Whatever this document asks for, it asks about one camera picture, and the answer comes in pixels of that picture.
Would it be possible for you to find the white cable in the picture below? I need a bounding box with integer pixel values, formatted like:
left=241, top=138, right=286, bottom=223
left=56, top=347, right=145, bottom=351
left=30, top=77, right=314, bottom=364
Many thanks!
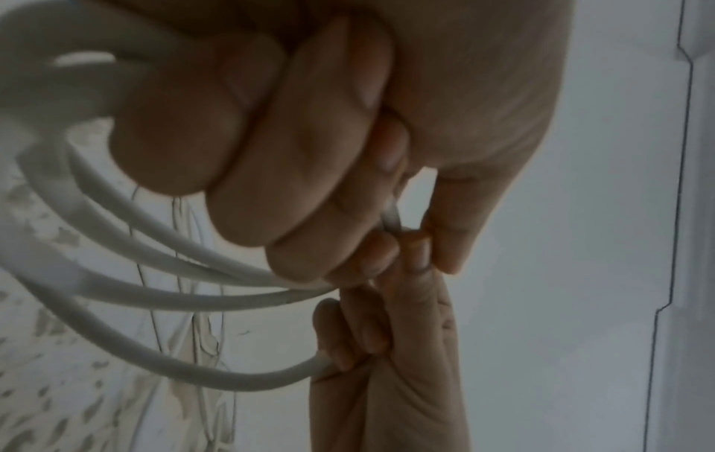
left=0, top=0, right=404, bottom=394

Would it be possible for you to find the person's left hand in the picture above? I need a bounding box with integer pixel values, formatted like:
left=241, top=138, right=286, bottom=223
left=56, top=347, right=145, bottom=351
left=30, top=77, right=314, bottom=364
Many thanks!
left=108, top=0, right=577, bottom=288

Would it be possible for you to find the thin clear cable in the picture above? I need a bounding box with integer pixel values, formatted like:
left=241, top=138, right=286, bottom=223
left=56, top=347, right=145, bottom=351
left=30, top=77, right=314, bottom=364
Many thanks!
left=126, top=182, right=241, bottom=452

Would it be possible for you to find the person's right hand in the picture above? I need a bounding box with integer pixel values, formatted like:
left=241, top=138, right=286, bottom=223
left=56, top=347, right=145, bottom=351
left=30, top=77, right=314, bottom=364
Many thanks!
left=309, top=235, right=474, bottom=452

